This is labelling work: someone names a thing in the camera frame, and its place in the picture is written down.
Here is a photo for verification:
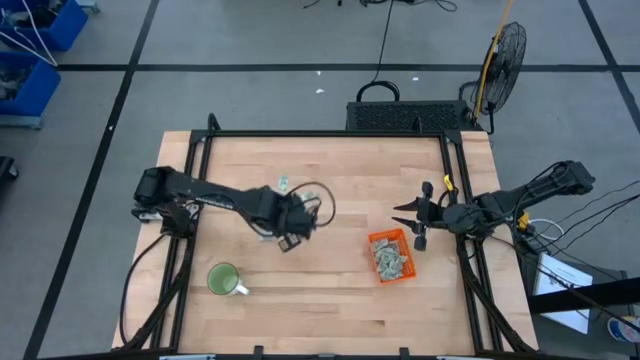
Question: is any grey side cart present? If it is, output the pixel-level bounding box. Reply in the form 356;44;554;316
519;234;631;360

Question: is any black beam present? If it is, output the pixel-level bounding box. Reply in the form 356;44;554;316
527;276;640;317

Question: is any green white ceramic mug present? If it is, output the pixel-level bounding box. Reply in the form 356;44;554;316
206;261;251;298

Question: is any black computer case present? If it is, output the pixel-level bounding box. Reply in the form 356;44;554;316
345;99;478;133

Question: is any black left wrist camera cable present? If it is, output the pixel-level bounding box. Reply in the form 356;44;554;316
287;180;338;229

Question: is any black floor object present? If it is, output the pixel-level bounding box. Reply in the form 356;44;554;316
0;155;21;182

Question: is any orange plastic basket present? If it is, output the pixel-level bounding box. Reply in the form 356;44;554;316
367;228;418;286

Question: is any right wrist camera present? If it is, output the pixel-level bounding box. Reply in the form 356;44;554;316
442;203;476;235

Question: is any round white blue container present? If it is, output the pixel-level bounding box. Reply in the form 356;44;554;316
606;315;640;345

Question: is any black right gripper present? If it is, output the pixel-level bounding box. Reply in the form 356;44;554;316
390;180;446;252

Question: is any black floor fan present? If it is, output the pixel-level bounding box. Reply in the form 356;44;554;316
458;20;529;136

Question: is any white paper booklet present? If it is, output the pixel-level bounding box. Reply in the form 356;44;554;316
532;252;595;335

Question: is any black aluminium table frame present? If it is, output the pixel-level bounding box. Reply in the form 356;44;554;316
112;112;540;360

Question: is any blue plastic bin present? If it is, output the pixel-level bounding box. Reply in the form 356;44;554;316
0;0;90;53
0;51;63;130

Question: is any black looped cable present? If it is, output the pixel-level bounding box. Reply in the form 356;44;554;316
355;80;402;104

